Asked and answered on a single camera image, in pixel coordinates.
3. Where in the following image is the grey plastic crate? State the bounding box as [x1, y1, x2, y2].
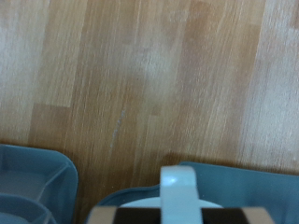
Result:
[0, 144, 79, 224]

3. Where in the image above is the grey plastic drain tray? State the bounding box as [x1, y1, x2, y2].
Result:
[83, 161, 299, 224]

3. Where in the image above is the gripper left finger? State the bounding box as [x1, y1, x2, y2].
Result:
[86, 205, 162, 224]

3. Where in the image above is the white mug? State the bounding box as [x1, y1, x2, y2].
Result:
[120, 165, 223, 224]

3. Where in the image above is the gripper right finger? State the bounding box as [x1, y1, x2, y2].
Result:
[200, 206, 276, 224]

